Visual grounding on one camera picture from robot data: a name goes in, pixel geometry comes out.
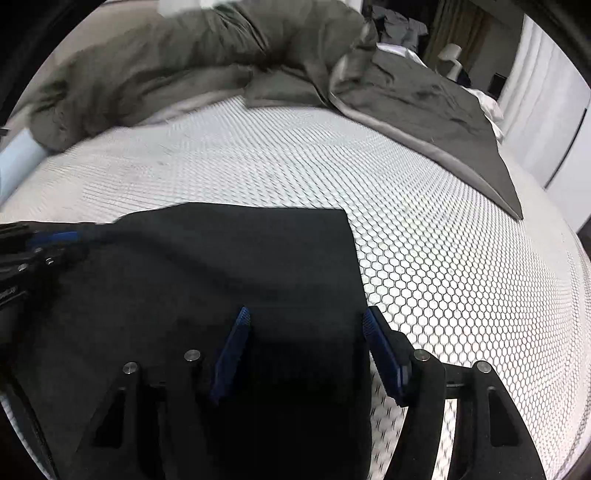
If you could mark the white sheer curtain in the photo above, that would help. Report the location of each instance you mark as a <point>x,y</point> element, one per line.
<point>540,78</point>

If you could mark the black pants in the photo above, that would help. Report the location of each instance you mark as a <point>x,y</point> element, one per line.
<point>231,258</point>

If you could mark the light blue pillow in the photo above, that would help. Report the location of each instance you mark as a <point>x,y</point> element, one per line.
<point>16,154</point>

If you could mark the white crumpled sheet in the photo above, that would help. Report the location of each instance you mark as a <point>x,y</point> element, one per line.
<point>487,108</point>

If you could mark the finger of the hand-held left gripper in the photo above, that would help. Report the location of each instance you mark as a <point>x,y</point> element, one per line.
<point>55,239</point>
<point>57,259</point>

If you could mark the grey duvet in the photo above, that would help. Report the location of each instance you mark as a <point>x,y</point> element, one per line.
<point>161,60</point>

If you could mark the brown curtain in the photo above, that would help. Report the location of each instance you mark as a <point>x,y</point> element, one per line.
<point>457,23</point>

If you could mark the white chair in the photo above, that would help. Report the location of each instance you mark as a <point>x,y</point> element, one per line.
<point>450,53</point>

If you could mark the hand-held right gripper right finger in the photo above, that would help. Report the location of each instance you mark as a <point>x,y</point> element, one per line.
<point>385,355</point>

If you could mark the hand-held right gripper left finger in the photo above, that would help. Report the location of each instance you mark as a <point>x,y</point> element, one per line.
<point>231,355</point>

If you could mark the pile of grey clothes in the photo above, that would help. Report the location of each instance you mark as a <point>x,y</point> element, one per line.
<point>397,25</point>

